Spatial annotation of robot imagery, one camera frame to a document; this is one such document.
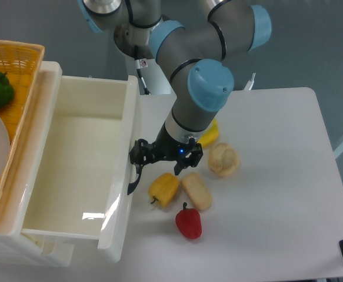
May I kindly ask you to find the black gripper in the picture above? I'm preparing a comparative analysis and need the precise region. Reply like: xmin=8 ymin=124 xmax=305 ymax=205
xmin=129 ymin=125 xmax=203 ymax=182

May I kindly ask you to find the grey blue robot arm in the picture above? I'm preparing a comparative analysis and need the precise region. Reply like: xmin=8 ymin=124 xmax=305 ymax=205
xmin=78 ymin=1 xmax=272 ymax=175

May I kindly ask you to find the white drawer cabinet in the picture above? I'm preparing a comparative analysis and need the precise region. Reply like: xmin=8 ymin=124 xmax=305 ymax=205
xmin=0 ymin=61 xmax=62 ymax=266

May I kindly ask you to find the yellow bell pepper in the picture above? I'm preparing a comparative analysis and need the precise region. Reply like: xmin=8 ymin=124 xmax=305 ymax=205
xmin=148 ymin=173 xmax=179 ymax=207

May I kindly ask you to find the oblong bread loaf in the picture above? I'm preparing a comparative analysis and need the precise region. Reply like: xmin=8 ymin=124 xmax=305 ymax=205
xmin=181 ymin=172 xmax=212 ymax=211

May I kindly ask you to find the red bell pepper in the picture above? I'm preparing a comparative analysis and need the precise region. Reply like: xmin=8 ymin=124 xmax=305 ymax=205
xmin=175 ymin=202 xmax=202 ymax=240

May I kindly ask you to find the yellow banana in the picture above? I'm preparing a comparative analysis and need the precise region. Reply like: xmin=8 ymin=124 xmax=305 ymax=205
xmin=198 ymin=119 xmax=219 ymax=148

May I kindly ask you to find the round bread roll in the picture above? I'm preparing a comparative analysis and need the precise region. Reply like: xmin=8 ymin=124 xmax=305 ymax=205
xmin=208 ymin=143 xmax=240 ymax=177

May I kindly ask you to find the orange woven basket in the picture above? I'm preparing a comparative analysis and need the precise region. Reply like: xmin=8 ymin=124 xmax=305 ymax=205
xmin=0 ymin=37 xmax=45 ymax=234

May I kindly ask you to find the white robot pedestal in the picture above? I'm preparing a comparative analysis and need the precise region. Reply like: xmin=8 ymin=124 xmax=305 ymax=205
xmin=114 ymin=15 xmax=179 ymax=95

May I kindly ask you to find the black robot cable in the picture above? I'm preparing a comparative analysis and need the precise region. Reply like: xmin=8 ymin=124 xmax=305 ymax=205
xmin=133 ymin=45 xmax=152 ymax=95

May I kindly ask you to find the white frame bracket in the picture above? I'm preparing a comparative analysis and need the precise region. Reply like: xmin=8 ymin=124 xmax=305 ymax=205
xmin=244 ymin=72 xmax=256 ymax=90

